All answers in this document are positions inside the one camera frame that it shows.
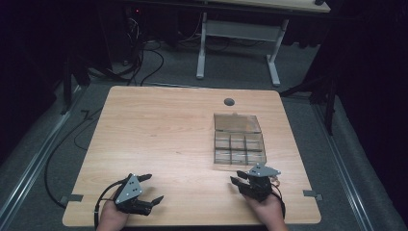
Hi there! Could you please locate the clear plastic compartment box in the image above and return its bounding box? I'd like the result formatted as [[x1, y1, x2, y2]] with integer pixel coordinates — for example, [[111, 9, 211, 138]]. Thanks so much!
[[213, 112, 268, 167]]

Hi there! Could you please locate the black floor cable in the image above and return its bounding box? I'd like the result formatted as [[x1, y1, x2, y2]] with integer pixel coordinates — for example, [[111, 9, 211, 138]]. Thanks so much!
[[43, 107, 104, 210]]

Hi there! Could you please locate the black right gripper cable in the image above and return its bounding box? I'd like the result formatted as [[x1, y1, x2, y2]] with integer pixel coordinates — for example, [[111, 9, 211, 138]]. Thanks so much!
[[269, 183, 287, 220]]

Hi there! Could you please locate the metal floor rail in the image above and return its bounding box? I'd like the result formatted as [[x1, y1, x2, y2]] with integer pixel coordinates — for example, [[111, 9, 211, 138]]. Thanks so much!
[[313, 102, 377, 231], [0, 86, 81, 225]]

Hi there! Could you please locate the dark metal stand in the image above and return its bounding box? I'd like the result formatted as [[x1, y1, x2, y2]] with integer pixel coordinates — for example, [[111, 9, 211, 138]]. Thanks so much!
[[59, 54, 92, 116], [278, 64, 340, 137]]

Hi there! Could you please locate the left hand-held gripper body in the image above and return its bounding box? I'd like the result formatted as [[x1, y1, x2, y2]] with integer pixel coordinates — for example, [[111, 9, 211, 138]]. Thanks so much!
[[113, 172, 153, 217]]

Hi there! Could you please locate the grey table edge bracket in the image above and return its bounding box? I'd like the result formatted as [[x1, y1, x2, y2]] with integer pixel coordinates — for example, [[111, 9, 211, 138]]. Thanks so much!
[[302, 189, 324, 202], [59, 193, 85, 206]]

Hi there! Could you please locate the person's left hand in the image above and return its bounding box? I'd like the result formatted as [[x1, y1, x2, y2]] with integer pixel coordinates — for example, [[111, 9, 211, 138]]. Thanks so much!
[[95, 198, 130, 231]]

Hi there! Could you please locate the desk with white legs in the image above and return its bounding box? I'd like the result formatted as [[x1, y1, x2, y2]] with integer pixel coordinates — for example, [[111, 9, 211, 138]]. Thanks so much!
[[194, 0, 332, 89]]

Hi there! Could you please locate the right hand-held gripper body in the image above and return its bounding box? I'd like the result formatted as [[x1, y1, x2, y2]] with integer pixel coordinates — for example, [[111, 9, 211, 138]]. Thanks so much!
[[241, 163, 282, 203]]

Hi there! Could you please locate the bundle of black cables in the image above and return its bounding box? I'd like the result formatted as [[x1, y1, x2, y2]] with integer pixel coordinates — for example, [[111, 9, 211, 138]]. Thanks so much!
[[109, 13, 166, 87]]

